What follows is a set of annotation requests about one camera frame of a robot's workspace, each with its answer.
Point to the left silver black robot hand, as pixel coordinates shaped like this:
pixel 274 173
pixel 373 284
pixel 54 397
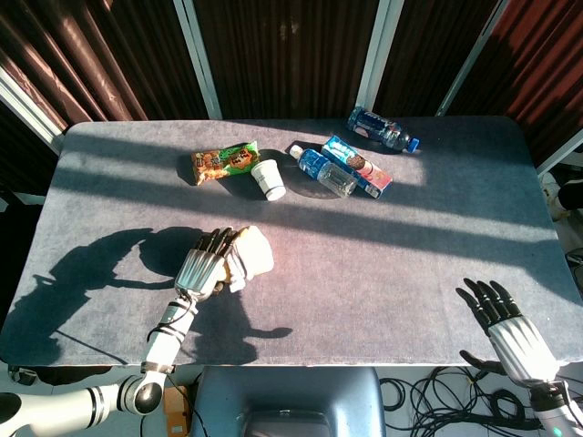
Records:
pixel 200 273

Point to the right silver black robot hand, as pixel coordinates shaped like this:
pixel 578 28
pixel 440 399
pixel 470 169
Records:
pixel 524 346

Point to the yellow plush toy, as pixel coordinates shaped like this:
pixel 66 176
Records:
pixel 252 257

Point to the orange green snack bag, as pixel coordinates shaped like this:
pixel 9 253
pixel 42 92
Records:
pixel 223 161

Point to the white paper cup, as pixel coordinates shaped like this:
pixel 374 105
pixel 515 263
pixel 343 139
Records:
pixel 269 179

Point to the orange box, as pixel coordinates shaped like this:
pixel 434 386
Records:
pixel 174 409

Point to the blue grey robot torso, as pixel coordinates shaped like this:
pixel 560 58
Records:
pixel 287 400

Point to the white cap plastic bottle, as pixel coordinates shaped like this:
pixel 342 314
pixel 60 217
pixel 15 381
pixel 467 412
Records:
pixel 325 170

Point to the grey table cloth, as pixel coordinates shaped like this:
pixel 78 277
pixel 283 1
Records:
pixel 364 273

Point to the blue pink cookie box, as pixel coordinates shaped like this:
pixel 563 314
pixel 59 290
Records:
pixel 364 168

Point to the blue cap plastic bottle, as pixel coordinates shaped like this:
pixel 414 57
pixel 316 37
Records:
pixel 380 128

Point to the reddish brown curtain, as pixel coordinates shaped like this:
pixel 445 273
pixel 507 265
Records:
pixel 537 59

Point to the white frame post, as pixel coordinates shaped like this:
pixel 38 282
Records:
pixel 27 114
pixel 562 152
pixel 378 54
pixel 198 59
pixel 469 59

